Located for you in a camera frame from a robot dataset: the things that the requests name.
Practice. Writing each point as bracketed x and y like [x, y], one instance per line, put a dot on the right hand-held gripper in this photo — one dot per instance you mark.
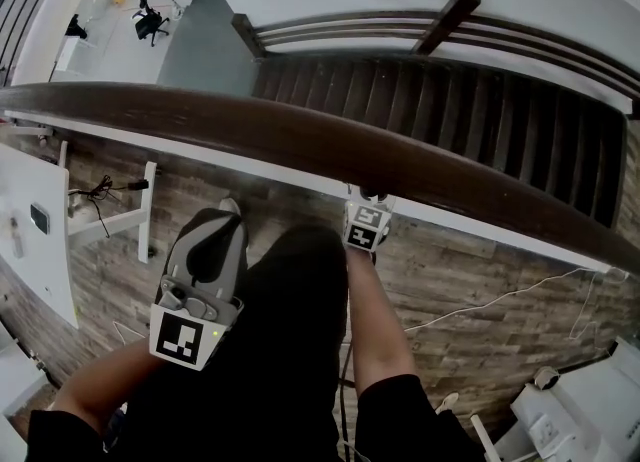
[365, 227]

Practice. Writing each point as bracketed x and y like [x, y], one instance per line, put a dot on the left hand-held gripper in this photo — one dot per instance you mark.
[175, 340]

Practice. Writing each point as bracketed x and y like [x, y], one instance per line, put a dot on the dark wooden handrail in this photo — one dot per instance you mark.
[300, 140]

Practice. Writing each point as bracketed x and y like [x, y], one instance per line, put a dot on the person's left forearm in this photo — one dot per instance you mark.
[100, 380]

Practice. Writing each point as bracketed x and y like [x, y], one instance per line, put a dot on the person's right forearm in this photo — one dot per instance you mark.
[375, 325]

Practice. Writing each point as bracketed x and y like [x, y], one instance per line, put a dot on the person's left white shoe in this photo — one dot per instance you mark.
[230, 206]

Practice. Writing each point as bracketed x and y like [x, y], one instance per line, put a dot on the person's white shoe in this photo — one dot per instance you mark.
[230, 206]
[446, 402]

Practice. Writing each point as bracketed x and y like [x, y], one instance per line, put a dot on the brown wooden staircase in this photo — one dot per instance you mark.
[450, 105]

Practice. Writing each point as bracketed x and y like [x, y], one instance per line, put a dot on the black smartphone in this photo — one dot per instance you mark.
[40, 219]

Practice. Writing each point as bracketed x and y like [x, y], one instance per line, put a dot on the white desk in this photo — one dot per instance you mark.
[45, 185]

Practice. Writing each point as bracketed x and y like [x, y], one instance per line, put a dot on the brown wooden stair balustrade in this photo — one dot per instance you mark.
[447, 15]

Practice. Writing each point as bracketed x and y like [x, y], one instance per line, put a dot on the person's right white shoe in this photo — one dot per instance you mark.
[446, 402]

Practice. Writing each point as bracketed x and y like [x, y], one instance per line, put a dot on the black office chair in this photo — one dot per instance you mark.
[147, 27]

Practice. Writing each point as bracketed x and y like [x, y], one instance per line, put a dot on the white round device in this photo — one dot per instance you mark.
[546, 379]

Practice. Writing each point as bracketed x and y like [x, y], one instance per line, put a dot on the white power strip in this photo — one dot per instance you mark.
[544, 432]

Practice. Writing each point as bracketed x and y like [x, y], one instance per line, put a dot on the white equipment box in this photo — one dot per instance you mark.
[590, 400]

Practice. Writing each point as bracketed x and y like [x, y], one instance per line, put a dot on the white desk leg frame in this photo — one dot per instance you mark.
[146, 210]

